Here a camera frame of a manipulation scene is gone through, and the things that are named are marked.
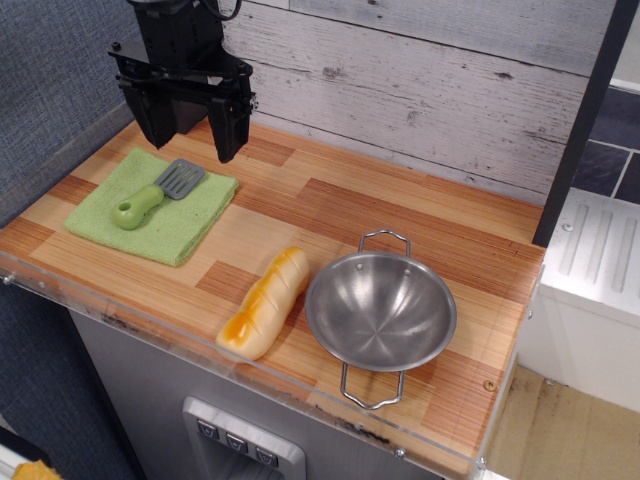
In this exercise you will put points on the white ridged side unit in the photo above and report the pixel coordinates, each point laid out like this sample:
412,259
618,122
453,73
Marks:
582,328

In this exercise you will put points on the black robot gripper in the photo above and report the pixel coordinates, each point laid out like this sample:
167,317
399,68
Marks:
150,82

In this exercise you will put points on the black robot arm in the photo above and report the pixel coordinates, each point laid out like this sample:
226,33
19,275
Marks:
179,73

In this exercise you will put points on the green handled grey spatula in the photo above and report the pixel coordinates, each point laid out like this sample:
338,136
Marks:
176,182

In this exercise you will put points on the yellow object bottom corner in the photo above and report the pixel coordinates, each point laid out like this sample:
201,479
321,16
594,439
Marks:
35,471

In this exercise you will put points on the steel two-handled bowl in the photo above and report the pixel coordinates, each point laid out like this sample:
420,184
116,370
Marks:
382,312

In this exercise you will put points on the grey dispenser button panel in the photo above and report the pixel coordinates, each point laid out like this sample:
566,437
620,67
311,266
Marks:
226,446

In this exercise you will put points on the green folded cloth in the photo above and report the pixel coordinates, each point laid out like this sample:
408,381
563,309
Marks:
171,231

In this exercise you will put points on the toy bread baguette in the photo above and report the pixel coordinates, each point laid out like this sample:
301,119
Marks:
252,331

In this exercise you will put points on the dark right vertical post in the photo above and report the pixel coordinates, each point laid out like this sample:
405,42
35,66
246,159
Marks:
607,59

